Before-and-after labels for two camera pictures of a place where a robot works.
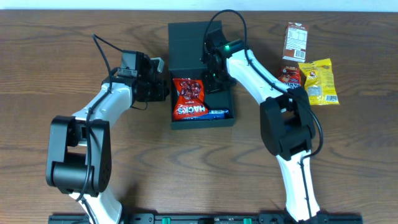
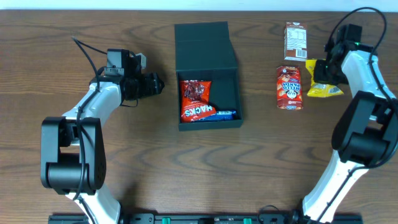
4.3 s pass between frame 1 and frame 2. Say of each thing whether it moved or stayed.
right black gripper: moved
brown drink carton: stayed
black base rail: stayed
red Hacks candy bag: moved
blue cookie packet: moved
